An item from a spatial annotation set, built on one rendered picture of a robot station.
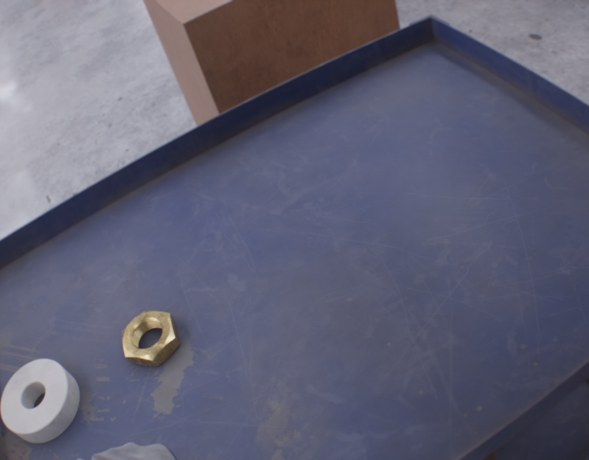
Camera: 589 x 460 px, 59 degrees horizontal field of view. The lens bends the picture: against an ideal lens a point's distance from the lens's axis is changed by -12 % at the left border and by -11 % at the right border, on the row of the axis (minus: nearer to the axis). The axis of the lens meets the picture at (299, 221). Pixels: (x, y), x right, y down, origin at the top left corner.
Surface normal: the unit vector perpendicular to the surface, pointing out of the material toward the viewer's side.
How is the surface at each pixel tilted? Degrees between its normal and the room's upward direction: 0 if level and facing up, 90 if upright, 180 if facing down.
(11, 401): 0
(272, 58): 90
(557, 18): 0
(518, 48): 0
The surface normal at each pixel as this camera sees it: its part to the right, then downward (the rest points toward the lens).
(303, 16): 0.48, 0.55
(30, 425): -0.24, -0.67
